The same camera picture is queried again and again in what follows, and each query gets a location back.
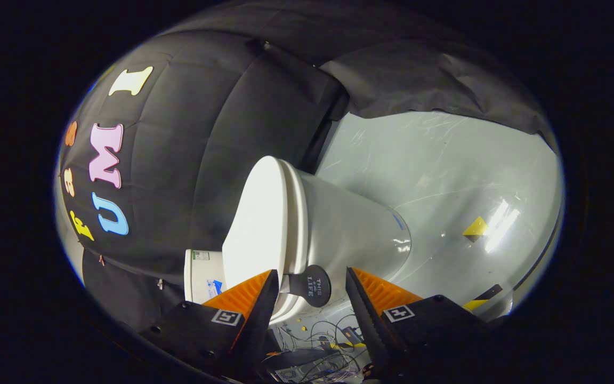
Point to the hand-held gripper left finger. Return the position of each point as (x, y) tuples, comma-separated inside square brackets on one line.
[(259, 320)]

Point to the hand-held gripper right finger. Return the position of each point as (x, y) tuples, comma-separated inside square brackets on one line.
[(371, 325)]

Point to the white toilet lid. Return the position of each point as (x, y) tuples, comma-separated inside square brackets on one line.
[(256, 224)]

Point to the white toilet body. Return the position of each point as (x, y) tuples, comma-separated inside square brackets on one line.
[(349, 229)]

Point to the yellow black floor tape strip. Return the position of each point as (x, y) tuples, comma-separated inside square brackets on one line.
[(480, 300)]

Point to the yellow floor tape square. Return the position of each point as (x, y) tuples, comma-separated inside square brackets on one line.
[(475, 228)]

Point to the black backdrop cloth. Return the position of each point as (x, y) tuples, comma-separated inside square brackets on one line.
[(205, 133)]

